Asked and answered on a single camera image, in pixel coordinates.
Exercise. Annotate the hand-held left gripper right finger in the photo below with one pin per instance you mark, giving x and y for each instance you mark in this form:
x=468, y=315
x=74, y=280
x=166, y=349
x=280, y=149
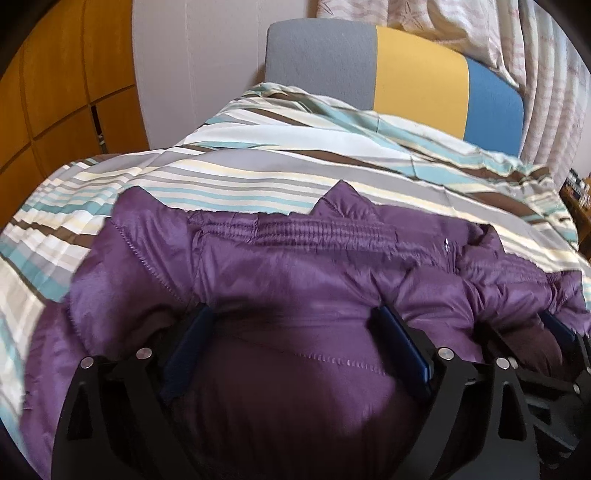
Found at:
x=406, y=350

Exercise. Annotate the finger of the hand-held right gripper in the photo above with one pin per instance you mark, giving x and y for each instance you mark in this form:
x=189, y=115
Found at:
x=558, y=330

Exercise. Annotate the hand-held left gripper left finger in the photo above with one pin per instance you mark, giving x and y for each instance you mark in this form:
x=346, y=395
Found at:
x=184, y=353

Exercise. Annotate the white ship print curtain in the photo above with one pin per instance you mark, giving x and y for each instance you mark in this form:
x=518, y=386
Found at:
x=545, y=69

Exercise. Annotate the wooden wardrobe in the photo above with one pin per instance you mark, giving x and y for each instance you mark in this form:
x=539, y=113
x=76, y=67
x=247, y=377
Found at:
x=60, y=83

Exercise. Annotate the grey yellow blue headboard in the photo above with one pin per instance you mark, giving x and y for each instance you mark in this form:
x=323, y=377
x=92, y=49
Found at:
x=415, y=78

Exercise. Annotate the striped bed blanket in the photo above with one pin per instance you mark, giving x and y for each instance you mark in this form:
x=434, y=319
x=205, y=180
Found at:
x=277, y=166

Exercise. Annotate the purple quilted jacket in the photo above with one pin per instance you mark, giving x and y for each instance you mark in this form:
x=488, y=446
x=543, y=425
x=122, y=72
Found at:
x=295, y=286

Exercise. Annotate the wooden desk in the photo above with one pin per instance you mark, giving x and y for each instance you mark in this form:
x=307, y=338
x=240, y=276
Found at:
x=579, y=203

